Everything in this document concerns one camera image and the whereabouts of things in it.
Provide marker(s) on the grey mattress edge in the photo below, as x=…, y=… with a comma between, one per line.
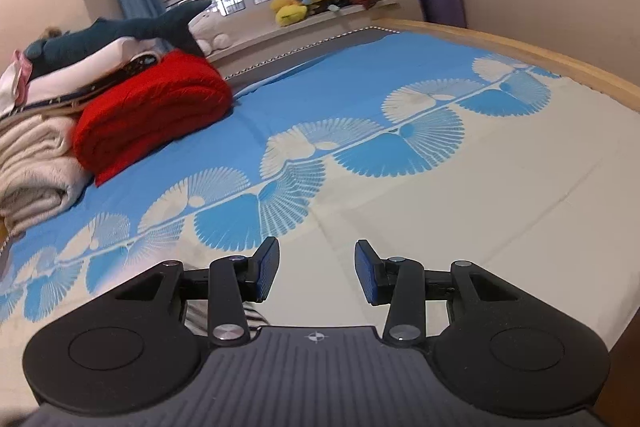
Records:
x=300, y=49

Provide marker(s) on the white plush toy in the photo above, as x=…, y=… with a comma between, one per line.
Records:
x=212, y=32

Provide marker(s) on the blue white printed bed sheet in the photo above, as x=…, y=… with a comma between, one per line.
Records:
x=450, y=167

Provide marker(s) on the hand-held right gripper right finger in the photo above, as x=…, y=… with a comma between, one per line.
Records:
x=366, y=272

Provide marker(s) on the stack of folded white bedding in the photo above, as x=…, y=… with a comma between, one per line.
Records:
x=65, y=77

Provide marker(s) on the white black striped hoodie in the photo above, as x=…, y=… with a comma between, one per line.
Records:
x=250, y=314

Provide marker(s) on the dark blue shark plush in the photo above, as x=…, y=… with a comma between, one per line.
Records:
x=125, y=29

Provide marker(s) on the white windowsill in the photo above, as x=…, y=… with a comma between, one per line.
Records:
x=310, y=19

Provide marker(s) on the red folded blanket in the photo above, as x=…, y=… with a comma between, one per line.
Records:
x=150, y=112

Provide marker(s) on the purple bin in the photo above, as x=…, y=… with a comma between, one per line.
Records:
x=441, y=2

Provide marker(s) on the wooden bed frame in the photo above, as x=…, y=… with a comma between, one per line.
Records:
x=550, y=52

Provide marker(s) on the beige folded blanket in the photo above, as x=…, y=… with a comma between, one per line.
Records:
x=35, y=167

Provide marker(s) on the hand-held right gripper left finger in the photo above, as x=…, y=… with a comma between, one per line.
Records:
x=267, y=269

